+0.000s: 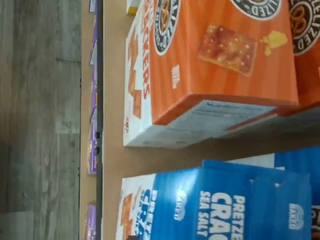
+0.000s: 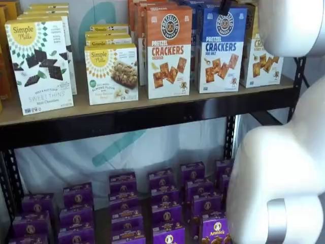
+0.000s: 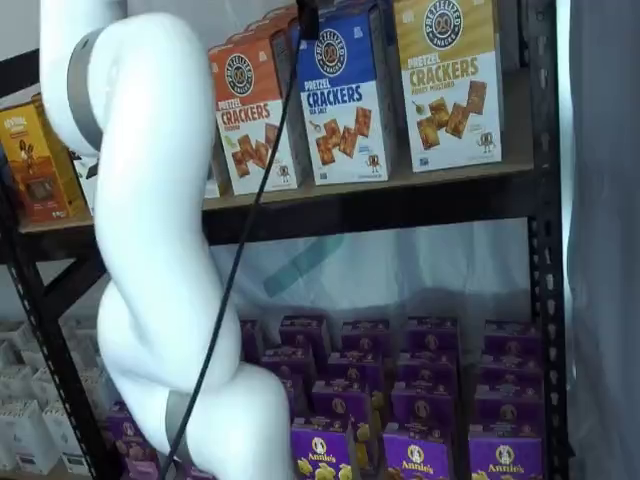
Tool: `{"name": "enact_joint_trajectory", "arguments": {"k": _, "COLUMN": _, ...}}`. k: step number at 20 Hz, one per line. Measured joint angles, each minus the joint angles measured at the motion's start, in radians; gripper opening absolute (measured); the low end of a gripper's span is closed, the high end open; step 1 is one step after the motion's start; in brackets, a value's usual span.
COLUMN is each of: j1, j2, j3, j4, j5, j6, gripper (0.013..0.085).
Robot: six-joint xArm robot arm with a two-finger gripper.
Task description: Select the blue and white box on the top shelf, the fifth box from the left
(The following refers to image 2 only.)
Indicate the Simple Mills almond bars box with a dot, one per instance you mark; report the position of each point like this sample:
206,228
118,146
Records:
109,27
111,76
109,40
106,34

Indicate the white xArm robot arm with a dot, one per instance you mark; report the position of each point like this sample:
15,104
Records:
279,165

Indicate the long black steel shelf beam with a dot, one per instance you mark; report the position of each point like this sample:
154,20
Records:
127,127

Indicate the black perforated shelf upright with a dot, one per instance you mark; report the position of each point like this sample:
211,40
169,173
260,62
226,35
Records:
229,139
11,178
299,66

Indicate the short black steel shelf beam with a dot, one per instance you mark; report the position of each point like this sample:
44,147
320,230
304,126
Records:
269,117

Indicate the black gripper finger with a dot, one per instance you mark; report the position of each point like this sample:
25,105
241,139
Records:
226,6

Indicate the amber cardboard box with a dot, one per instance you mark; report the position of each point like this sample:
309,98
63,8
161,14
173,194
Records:
12,8
5,63

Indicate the blue sea salt pretzel crackers box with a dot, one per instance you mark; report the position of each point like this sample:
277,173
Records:
196,25
188,2
221,61

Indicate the Simple Mills sweet thins box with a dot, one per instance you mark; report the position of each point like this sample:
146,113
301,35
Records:
38,76
48,9
65,33
49,5
45,13

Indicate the purple Annie's box teal label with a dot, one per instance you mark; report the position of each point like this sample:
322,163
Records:
224,183
223,166

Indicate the brown particle board shelf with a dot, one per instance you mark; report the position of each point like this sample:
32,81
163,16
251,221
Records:
114,109
102,226

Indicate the black metal wooden shelf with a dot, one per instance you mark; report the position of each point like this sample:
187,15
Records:
76,165

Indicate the tan honey mustard crackers box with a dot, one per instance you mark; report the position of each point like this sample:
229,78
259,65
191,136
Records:
264,71

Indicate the orange cheddar pretzel crackers box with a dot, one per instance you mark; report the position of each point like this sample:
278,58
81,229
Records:
130,15
167,56
141,25
135,20

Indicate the purple Annie's snack box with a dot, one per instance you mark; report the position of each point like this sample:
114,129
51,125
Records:
77,195
76,237
28,240
30,226
76,217
38,203

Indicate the purple Annie's box orange label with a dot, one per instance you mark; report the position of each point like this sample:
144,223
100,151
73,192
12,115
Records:
123,183
166,216
124,204
168,236
128,237
161,178
164,197
127,223

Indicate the purple Annie's box brown label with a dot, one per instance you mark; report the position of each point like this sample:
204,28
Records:
199,189
207,206
215,231
193,172

